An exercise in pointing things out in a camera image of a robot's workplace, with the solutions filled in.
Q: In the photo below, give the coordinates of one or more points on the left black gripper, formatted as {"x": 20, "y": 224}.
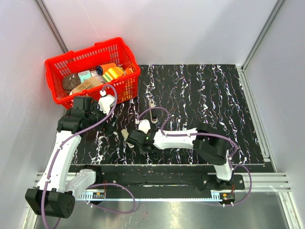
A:
{"x": 109, "y": 128}

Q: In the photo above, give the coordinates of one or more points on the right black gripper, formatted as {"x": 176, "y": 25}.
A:
{"x": 141, "y": 150}

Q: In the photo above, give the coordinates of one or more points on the beige stapler top cover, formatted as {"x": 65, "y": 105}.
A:
{"x": 125, "y": 134}

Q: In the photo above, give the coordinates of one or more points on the stapler base with black magazine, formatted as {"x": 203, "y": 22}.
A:
{"x": 153, "y": 113}

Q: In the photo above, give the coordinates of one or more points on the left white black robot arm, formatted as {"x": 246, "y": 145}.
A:
{"x": 53, "y": 195}

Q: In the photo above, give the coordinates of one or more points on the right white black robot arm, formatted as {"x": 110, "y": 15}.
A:
{"x": 210, "y": 146}

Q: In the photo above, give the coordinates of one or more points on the red plastic shopping basket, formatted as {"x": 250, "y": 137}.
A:
{"x": 113, "y": 50}

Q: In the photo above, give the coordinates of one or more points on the brown paper package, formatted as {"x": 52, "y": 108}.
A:
{"x": 86, "y": 85}

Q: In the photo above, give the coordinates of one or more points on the yellow green sponge pack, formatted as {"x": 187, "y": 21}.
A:
{"x": 113, "y": 73}

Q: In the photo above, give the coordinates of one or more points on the pink white small box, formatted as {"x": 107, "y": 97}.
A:
{"x": 96, "y": 76}

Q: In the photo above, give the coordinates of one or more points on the teal white small box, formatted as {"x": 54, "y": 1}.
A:
{"x": 85, "y": 75}

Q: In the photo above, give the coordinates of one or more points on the orange can with blue lid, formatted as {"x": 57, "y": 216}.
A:
{"x": 101, "y": 69}

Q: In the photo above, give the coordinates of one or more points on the orange snack packet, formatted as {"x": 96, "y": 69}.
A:
{"x": 128, "y": 71}

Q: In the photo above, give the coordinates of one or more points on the brown round cookie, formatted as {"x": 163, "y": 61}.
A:
{"x": 70, "y": 82}

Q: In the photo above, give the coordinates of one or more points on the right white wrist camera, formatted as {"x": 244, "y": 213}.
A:
{"x": 144, "y": 126}

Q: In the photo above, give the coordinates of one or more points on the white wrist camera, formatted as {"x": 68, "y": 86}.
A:
{"x": 144, "y": 126}
{"x": 106, "y": 102}

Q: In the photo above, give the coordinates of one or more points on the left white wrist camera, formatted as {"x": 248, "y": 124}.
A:
{"x": 106, "y": 102}

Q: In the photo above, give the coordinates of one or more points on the aluminium frame rail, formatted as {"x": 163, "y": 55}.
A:
{"x": 269, "y": 182}

